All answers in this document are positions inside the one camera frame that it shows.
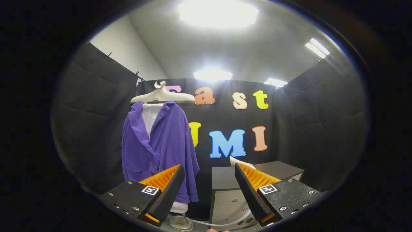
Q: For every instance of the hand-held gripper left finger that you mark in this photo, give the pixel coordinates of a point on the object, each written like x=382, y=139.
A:
x=170, y=193

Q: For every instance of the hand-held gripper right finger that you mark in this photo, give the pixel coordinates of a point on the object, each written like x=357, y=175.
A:
x=248, y=190

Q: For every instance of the white garment steamer head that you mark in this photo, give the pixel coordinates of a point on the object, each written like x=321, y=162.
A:
x=236, y=160

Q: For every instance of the purple jacket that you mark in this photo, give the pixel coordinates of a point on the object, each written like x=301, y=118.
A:
x=167, y=145

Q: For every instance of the grey drawer cabinet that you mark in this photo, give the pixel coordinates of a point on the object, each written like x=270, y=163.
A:
x=225, y=180

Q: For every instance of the cream plastic hanger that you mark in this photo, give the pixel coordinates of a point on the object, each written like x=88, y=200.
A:
x=161, y=95

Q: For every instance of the large ceiling light panel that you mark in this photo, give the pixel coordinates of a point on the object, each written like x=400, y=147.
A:
x=219, y=13

